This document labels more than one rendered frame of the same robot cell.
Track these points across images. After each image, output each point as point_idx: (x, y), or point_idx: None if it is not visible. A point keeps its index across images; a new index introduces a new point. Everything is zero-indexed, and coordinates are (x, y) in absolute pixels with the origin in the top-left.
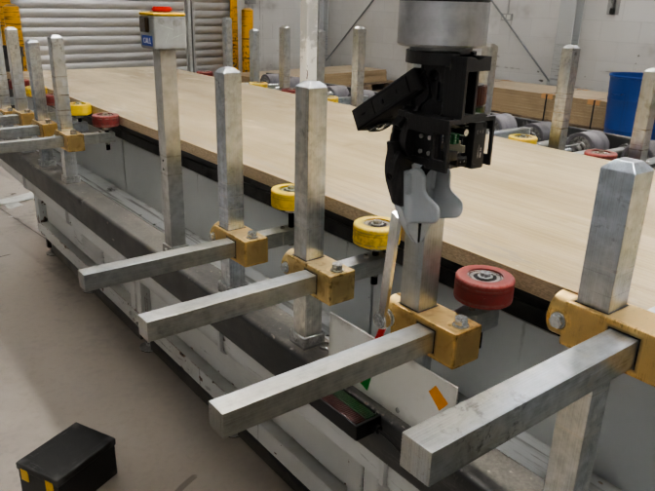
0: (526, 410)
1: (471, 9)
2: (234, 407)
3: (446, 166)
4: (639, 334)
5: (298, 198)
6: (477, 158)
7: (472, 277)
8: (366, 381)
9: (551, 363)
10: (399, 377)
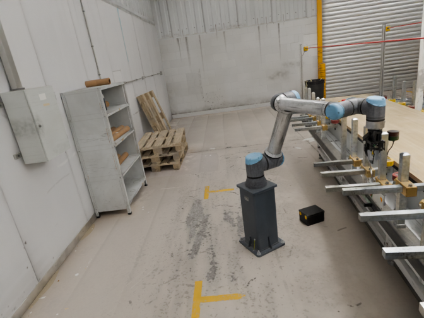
0: (366, 190)
1: (376, 123)
2: (329, 187)
3: (371, 150)
4: (402, 185)
5: (363, 151)
6: (380, 149)
7: (396, 174)
8: (371, 195)
9: (378, 186)
10: (376, 194)
